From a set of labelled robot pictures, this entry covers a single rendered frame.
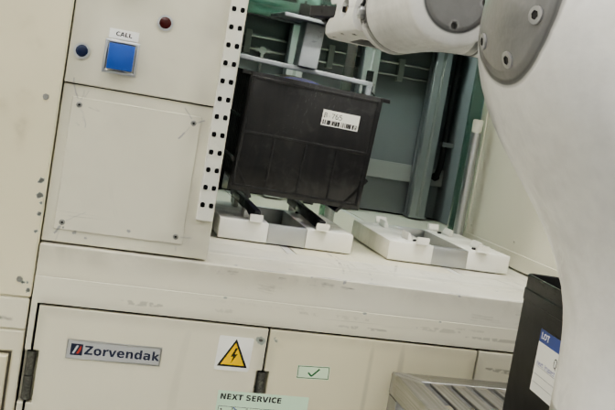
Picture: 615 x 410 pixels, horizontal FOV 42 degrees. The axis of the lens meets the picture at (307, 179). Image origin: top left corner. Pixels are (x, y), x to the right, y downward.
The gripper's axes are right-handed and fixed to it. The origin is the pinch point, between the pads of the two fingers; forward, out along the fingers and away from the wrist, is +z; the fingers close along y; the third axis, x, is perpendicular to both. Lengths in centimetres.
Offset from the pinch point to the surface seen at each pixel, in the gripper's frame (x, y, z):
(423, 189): -24, 48, 86
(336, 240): -29.9, 8.9, 21.7
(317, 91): -7.9, 1.7, 21.0
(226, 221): -29.3, -8.4, 21.7
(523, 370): -36.0, 21.9, -16.5
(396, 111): -7, 39, 92
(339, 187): -21.7, 8.2, 22.2
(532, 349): -33.2, 21.8, -17.5
